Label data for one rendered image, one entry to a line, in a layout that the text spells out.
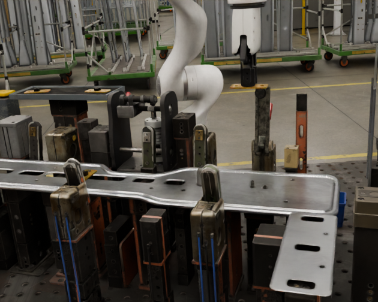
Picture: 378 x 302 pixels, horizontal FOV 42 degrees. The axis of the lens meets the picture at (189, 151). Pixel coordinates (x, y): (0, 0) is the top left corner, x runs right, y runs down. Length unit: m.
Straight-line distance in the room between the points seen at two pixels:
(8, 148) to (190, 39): 0.67
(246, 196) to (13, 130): 0.79
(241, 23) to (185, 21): 0.51
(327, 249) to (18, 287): 0.90
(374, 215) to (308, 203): 0.17
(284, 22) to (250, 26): 7.40
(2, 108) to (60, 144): 0.39
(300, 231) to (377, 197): 0.16
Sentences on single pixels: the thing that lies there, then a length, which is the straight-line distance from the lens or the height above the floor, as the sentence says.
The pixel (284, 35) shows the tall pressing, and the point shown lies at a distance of 8.47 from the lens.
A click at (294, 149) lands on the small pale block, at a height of 1.06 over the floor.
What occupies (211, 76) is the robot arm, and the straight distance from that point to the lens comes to 1.70.
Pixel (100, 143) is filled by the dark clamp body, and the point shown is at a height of 1.04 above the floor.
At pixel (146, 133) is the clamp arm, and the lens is 1.40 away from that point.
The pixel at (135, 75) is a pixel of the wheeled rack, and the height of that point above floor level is 0.25.
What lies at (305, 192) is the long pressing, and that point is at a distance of 1.20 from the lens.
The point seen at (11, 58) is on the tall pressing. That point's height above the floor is 0.45.
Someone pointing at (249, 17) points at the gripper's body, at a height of 1.41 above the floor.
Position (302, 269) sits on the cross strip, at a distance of 0.90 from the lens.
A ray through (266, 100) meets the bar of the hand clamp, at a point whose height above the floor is 1.18.
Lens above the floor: 1.48
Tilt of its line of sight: 19 degrees down
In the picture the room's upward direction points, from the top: 4 degrees counter-clockwise
